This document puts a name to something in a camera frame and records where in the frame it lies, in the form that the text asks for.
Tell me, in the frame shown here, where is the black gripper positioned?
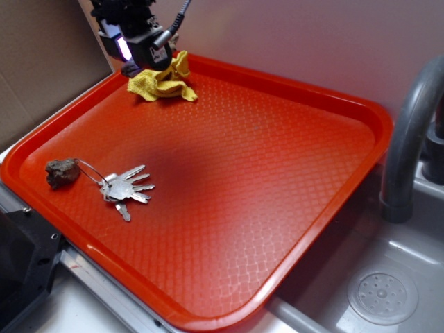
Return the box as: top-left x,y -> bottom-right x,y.
91,0 -> 160,62

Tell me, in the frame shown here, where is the yellow cloth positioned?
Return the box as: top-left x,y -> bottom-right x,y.
127,50 -> 198,102

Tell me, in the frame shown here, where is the brown rock keychain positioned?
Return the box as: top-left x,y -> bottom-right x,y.
45,158 -> 80,190

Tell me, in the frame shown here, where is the silver key bunch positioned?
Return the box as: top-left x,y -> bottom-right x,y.
76,158 -> 156,223

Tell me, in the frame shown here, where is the brown cardboard panel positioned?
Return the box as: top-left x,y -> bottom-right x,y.
1,1 -> 112,151

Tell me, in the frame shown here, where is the red plastic tray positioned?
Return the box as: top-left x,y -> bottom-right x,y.
1,55 -> 393,332

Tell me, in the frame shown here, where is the grey sink faucet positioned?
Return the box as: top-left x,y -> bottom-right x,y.
379,55 -> 443,223

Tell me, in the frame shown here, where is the grey sink basin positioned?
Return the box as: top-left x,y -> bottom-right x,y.
267,172 -> 443,332

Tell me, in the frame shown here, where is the round sink drain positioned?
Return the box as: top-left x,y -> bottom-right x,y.
347,265 -> 418,326

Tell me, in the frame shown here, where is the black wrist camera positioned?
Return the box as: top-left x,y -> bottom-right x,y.
125,29 -> 172,71

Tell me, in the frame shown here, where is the black metal bracket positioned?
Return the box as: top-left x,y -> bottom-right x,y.
1,210 -> 62,332

